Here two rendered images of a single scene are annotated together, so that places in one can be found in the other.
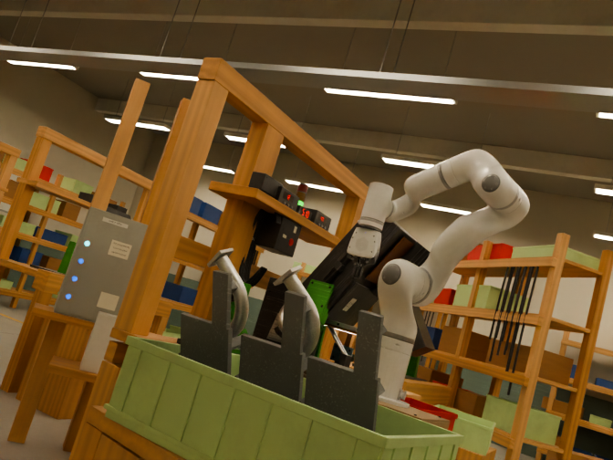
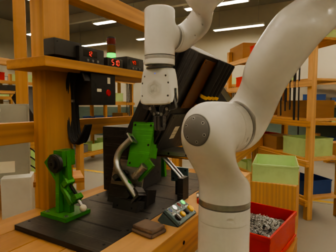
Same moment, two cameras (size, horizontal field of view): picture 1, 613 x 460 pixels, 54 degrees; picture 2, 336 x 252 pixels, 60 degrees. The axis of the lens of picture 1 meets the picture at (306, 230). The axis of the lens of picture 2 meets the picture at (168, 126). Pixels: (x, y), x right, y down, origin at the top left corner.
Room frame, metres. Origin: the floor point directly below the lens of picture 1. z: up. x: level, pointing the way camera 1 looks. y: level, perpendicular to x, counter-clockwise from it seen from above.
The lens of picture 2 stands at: (1.20, -0.21, 1.35)
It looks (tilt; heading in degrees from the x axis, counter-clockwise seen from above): 4 degrees down; 359
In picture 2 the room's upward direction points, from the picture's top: straight up
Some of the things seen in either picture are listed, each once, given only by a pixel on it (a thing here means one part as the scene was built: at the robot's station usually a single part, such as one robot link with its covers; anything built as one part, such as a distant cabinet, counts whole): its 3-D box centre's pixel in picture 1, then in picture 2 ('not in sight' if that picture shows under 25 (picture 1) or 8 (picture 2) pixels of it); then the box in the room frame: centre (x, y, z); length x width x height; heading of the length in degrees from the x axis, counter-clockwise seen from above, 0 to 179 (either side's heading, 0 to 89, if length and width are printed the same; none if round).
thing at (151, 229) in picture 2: not in sight; (148, 228); (2.20, -0.17, 0.91); 0.10 x 0.08 x 0.03; 49
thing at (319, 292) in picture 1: (316, 305); (144, 143); (2.54, -0.13, 1.17); 0.13 x 0.12 x 0.20; 149
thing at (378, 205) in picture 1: (378, 203); (160, 32); (2.02, -0.21, 1.55); 0.09 x 0.08 x 0.13; 138
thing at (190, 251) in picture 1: (249, 274); (88, 126); (2.83, 0.20, 1.23); 1.30 x 0.05 x 0.09; 149
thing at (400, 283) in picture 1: (400, 299); (217, 154); (1.84, -0.34, 1.24); 0.19 x 0.12 x 0.24; 138
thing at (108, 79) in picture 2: (277, 235); (95, 89); (2.65, 0.12, 1.42); 0.17 x 0.12 x 0.15; 149
